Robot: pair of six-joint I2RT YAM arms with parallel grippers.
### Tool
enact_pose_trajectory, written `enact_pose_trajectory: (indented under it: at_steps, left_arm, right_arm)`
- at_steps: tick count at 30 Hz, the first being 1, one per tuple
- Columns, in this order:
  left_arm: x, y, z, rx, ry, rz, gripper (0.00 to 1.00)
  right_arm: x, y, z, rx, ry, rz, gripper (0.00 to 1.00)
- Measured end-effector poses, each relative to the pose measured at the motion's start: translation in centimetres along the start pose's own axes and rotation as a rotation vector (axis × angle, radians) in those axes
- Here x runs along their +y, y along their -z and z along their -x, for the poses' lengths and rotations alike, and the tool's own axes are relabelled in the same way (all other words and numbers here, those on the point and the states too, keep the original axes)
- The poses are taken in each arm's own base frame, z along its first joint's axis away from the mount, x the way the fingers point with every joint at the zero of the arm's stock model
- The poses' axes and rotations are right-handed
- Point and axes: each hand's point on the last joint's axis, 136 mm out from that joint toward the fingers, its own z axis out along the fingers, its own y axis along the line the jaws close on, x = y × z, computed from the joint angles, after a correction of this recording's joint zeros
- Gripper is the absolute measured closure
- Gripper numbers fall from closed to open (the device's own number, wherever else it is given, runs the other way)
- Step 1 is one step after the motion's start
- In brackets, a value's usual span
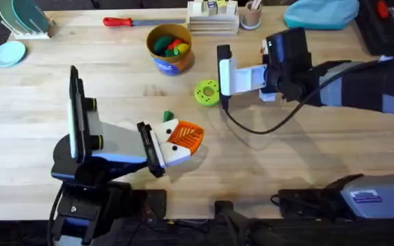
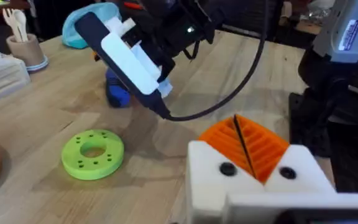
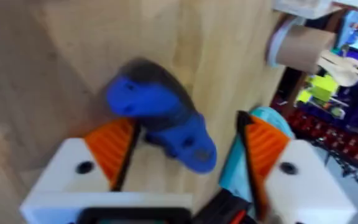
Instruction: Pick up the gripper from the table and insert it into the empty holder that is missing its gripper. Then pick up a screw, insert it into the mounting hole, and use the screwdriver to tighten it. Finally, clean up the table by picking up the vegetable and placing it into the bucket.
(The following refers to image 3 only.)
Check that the white box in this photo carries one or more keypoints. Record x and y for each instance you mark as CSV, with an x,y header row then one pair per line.
x,y
312,6

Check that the brown cardboard tube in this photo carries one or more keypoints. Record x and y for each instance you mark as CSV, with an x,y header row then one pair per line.
x,y
303,46

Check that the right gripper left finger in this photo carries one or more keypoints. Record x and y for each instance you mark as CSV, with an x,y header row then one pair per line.
x,y
73,168

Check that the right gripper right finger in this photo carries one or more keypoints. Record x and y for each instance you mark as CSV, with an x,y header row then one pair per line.
x,y
303,189

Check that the blue electric screwdriver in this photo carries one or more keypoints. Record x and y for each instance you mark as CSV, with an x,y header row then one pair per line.
x,y
163,115

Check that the light blue tub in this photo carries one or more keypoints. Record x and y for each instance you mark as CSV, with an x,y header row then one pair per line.
x,y
244,161

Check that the blue picture box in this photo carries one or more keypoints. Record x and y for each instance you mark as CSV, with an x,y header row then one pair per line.
x,y
357,29

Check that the yellow-green toy block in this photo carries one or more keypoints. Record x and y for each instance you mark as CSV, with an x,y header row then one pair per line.
x,y
320,87

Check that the red and blue parts box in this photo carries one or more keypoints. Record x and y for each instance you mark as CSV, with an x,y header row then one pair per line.
x,y
340,130

